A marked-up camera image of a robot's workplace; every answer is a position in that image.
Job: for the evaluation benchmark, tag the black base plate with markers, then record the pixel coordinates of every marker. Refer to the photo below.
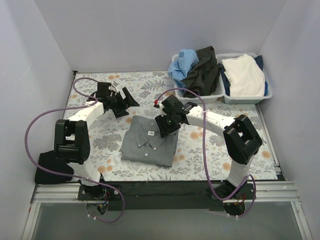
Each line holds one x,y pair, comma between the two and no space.
168,195

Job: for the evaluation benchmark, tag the grey long sleeve shirt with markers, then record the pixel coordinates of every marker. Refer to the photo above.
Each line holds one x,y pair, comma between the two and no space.
143,143

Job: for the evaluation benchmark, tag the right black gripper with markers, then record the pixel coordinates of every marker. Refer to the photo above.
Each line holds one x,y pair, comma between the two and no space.
165,126

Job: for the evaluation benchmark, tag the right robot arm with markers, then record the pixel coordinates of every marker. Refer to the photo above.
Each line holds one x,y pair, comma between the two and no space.
241,137

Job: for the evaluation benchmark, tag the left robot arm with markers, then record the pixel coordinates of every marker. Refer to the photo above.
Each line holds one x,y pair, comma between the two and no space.
71,137

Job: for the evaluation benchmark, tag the left white plastic basket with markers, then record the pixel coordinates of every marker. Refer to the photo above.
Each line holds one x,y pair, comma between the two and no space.
185,95

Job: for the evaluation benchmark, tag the floral table cloth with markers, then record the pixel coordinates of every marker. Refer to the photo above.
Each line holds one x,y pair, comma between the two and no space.
199,155

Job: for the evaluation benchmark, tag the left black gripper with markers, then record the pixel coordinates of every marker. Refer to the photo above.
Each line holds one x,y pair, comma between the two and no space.
122,105

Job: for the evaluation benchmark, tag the dark striped shirt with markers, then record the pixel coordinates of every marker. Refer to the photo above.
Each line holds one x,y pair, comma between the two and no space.
204,76

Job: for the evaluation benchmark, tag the aluminium frame rail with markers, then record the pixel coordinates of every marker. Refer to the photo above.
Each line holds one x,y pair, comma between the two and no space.
266,191

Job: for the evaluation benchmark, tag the navy blue folded garment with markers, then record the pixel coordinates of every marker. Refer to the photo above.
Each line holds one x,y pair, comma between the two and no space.
261,65

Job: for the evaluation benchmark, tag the light blue shirt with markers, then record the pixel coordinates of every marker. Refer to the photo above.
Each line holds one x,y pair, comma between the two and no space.
181,66

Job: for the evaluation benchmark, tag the cream white folded shirt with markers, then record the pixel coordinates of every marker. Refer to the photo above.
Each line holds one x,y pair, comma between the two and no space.
246,77

